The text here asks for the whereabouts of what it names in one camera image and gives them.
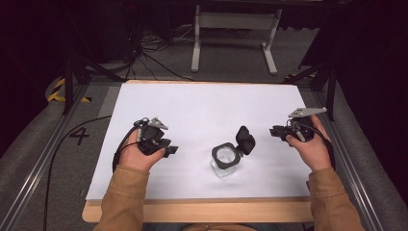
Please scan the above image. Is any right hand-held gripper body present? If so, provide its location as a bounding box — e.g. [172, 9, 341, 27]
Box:
[278, 107, 328, 143]

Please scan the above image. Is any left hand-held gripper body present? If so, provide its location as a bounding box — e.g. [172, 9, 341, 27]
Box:
[134, 116, 172, 158]

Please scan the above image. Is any clear glass jar black lid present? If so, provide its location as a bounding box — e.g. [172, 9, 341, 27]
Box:
[210, 125, 257, 179]

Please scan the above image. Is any person's right hand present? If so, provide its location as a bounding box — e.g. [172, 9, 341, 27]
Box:
[285, 115, 333, 172]

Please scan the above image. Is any person's left hand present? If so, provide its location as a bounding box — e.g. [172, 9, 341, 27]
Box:
[118, 129, 166, 173]

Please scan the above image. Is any white table mat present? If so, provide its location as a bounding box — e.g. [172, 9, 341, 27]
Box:
[85, 83, 312, 202]

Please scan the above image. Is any black tripod stand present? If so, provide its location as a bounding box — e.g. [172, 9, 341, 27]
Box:
[282, 61, 339, 122]
[62, 53, 127, 116]

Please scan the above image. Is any yellow black hazard tape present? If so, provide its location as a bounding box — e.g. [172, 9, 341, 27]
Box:
[47, 77, 92, 104]

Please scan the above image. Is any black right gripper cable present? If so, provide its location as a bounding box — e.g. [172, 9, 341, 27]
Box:
[290, 119, 337, 170]

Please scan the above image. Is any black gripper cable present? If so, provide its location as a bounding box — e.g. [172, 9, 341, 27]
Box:
[290, 119, 337, 170]
[42, 115, 144, 231]

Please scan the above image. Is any aluminium rail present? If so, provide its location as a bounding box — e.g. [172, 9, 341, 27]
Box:
[0, 84, 90, 231]
[312, 90, 386, 231]

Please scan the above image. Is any bundle of black floor cables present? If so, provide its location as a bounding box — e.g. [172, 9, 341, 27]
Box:
[95, 22, 196, 83]

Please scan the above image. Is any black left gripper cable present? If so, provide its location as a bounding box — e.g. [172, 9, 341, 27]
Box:
[42, 115, 144, 231]

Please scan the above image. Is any white metal stand frame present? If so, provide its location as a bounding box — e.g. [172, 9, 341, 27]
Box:
[191, 4, 284, 76]

